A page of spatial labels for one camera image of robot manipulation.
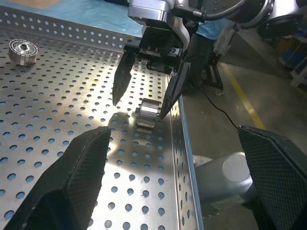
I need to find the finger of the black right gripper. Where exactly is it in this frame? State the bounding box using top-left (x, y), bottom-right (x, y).
top-left (112, 49), bottom-right (137, 107)
top-left (158, 61), bottom-right (192, 120)

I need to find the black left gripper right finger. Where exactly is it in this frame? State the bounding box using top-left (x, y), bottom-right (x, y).
top-left (238, 126), bottom-right (307, 230)

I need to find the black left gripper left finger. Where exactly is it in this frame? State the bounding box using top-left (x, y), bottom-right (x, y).
top-left (4, 126), bottom-right (111, 230)

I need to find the metal gear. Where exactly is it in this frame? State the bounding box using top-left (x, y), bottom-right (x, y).
top-left (134, 97), bottom-right (162, 129)
top-left (8, 39), bottom-right (38, 67)

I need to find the light blue cover sheet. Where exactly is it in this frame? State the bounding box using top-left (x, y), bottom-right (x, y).
top-left (196, 18), bottom-right (231, 41)

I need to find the silver robot body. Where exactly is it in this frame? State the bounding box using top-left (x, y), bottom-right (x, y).
top-left (193, 151), bottom-right (261, 211)

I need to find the perforated metal tray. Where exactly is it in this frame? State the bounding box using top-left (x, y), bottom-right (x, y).
top-left (0, 6), bottom-right (200, 230)

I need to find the blue and white shelf rack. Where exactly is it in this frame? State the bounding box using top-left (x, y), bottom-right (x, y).
top-left (275, 33), bottom-right (307, 87)

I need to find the black round background object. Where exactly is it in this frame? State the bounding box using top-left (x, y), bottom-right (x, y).
top-left (258, 14), bottom-right (304, 40)

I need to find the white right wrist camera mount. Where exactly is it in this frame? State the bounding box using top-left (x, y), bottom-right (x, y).
top-left (127, 0), bottom-right (191, 47)

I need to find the black floor cable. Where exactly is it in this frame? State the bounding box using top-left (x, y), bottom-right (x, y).
top-left (199, 86), bottom-right (241, 129)

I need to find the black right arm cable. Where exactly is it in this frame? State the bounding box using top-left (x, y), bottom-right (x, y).
top-left (174, 4), bottom-right (235, 22)

